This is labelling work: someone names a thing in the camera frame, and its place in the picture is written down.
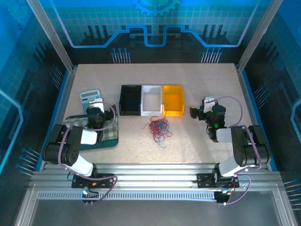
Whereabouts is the thin purple cable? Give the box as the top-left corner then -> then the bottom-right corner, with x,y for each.
145,103 -> 170,142

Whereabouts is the green checkered cloth pad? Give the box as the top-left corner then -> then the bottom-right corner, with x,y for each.
62,113 -> 119,151

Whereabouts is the white plastic bin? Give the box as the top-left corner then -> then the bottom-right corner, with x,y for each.
140,84 -> 164,117

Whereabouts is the right aluminium frame post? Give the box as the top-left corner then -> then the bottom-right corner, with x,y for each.
236,0 -> 284,73

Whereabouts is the aluminium front rail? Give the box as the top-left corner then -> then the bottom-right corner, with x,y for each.
28,163 -> 284,189

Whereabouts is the slotted grey cable duct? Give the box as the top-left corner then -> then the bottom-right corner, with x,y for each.
37,192 -> 217,201

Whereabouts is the thin blue cable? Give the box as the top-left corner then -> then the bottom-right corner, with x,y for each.
147,116 -> 168,149

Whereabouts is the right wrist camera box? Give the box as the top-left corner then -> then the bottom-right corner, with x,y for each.
203,96 -> 216,113

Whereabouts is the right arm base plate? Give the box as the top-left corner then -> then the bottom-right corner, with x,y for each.
197,173 -> 240,189

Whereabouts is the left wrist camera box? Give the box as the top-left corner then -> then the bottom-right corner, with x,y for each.
90,97 -> 105,113

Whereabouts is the aluminium frame post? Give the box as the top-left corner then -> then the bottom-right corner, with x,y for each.
236,0 -> 284,73
26,0 -> 76,73

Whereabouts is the left aluminium frame post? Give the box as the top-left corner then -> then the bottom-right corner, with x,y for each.
26,0 -> 76,73

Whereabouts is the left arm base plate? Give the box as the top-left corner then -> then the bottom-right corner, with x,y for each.
71,173 -> 115,189

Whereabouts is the black plastic bin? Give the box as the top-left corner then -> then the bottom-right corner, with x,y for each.
119,85 -> 143,116

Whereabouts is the green checkered cloth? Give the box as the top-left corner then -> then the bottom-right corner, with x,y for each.
64,115 -> 119,142

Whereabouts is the orange plastic bin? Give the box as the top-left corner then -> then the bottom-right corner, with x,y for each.
161,85 -> 185,117

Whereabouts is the thin red cable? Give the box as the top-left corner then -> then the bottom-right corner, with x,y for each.
142,114 -> 174,144

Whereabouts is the grey desk calculator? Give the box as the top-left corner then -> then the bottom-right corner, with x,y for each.
79,89 -> 104,115

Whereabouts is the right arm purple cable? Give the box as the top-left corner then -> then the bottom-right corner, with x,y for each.
213,96 -> 263,206

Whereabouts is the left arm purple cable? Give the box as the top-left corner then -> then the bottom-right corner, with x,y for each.
57,101 -> 118,206

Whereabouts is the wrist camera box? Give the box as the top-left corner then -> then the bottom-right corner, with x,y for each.
203,96 -> 216,113
90,97 -> 105,113

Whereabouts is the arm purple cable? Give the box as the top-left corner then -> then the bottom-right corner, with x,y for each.
57,101 -> 118,206
213,96 -> 263,206

